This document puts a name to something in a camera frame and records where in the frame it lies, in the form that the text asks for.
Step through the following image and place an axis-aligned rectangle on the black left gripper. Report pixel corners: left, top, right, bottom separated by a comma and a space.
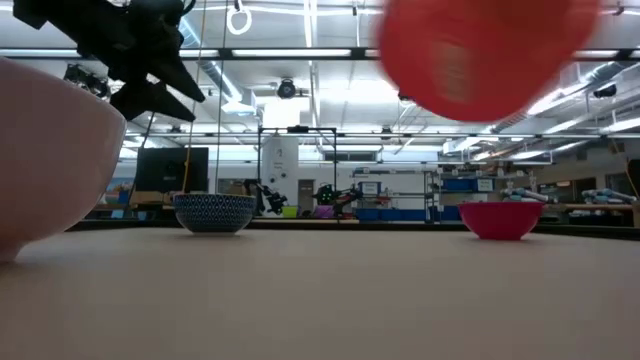
12, 0, 207, 123

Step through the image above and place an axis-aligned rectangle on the red plastic bowl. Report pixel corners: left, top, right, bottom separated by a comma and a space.
375, 0, 601, 124

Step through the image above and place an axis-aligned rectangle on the metal storage shelf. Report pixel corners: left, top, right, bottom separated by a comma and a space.
423, 169, 501, 224

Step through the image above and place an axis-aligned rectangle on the black computer monitor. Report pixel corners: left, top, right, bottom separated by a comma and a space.
134, 146, 210, 194

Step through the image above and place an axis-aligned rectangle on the blue patterned ceramic bowl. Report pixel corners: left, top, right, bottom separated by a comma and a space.
172, 193, 257, 235

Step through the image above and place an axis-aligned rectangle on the large pink bowl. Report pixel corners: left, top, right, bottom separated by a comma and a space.
0, 56, 128, 264

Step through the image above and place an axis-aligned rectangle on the white pillar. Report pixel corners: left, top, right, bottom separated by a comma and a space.
261, 135, 300, 212

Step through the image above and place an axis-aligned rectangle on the blue storage bin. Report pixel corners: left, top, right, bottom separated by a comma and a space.
355, 207, 462, 223

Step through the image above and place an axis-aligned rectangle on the small red bowl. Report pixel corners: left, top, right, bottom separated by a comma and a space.
457, 201, 545, 242

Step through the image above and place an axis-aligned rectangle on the yellow hanging cable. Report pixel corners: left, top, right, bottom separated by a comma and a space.
180, 0, 208, 195

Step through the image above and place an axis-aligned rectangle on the white hanging cable loop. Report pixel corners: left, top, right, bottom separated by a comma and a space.
225, 0, 253, 37

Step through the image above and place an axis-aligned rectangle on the black ceiling camera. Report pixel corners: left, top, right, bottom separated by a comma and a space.
276, 77, 298, 100

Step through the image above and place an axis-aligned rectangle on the black metal frame rig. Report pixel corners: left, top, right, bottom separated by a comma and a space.
256, 125, 339, 221

